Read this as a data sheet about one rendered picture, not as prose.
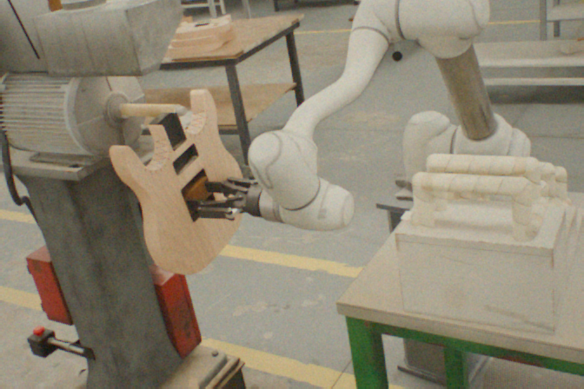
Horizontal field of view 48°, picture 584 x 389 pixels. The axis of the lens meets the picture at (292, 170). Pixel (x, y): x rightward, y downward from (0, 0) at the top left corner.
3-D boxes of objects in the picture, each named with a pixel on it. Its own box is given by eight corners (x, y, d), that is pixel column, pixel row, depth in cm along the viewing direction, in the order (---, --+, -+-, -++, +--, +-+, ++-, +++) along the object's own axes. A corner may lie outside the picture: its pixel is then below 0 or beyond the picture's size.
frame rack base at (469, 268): (402, 313, 126) (393, 234, 119) (425, 270, 138) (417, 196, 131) (556, 336, 113) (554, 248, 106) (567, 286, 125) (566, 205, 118)
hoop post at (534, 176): (520, 218, 117) (519, 169, 113) (523, 209, 119) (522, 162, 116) (540, 220, 115) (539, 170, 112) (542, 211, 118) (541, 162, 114)
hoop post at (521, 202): (511, 241, 110) (509, 190, 107) (514, 232, 113) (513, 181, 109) (531, 243, 109) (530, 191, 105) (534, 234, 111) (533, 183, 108)
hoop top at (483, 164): (424, 173, 122) (423, 157, 121) (429, 166, 125) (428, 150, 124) (538, 179, 112) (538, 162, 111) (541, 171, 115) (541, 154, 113)
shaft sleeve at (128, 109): (119, 113, 170) (122, 102, 171) (128, 117, 173) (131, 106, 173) (172, 115, 161) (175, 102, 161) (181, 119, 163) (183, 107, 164)
